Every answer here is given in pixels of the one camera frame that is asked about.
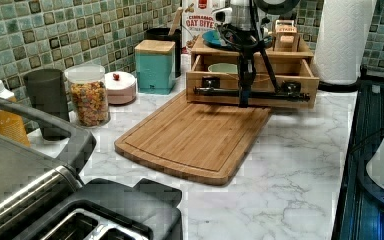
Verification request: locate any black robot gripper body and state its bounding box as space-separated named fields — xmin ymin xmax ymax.
xmin=230 ymin=30 xmax=266 ymax=58

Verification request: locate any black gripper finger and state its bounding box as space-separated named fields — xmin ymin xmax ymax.
xmin=260 ymin=47 xmax=280 ymax=93
xmin=238 ymin=54 xmax=256 ymax=108

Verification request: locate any wooden drawer with black handle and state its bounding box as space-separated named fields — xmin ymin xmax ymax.
xmin=186 ymin=54 xmax=319 ymax=108

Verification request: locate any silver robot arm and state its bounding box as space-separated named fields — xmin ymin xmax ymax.
xmin=226 ymin=0 xmax=301 ymax=107

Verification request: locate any green bowl in drawer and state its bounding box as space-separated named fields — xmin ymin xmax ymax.
xmin=208 ymin=63 xmax=237 ymax=74

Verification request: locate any small wooden toy stand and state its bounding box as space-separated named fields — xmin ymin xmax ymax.
xmin=273 ymin=20 xmax=299 ymax=52

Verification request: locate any blue plate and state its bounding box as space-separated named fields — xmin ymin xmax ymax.
xmin=202 ymin=30 xmax=273 ymax=51

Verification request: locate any cinnamon oat bites cereal box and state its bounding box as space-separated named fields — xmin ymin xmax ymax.
xmin=181 ymin=0 xmax=226 ymax=53

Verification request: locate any black paper towel holder base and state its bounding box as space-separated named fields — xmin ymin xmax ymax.
xmin=318 ymin=79 xmax=361 ymax=93

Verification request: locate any white paper towel roll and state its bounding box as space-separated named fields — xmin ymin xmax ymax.
xmin=313 ymin=0 xmax=377 ymax=84

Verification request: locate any bamboo cutting board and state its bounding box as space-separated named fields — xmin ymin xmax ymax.
xmin=114 ymin=92 xmax=270 ymax=186

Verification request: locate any teal canister with wooden lid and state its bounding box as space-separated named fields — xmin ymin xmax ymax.
xmin=135 ymin=40 xmax=175 ymax=95

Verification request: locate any pink white round container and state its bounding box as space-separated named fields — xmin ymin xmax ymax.
xmin=105 ymin=71 xmax=137 ymax=105

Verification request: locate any clear jar of colourful cereal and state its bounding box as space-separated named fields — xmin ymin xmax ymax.
xmin=64 ymin=64 xmax=109 ymax=127

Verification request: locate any black toaster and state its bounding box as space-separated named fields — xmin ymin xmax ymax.
xmin=19 ymin=178 xmax=183 ymax=240

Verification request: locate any dark grey cup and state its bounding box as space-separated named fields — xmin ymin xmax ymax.
xmin=23 ymin=68 xmax=71 ymax=142

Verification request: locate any yellow bottle with white cap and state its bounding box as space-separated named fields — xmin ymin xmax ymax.
xmin=0 ymin=80 xmax=30 ymax=146

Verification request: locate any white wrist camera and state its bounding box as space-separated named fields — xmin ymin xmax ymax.
xmin=212 ymin=7 xmax=232 ymax=24

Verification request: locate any wooden drawer cabinet frame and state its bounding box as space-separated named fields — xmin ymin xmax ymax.
xmin=191 ymin=36 xmax=314 ymax=63

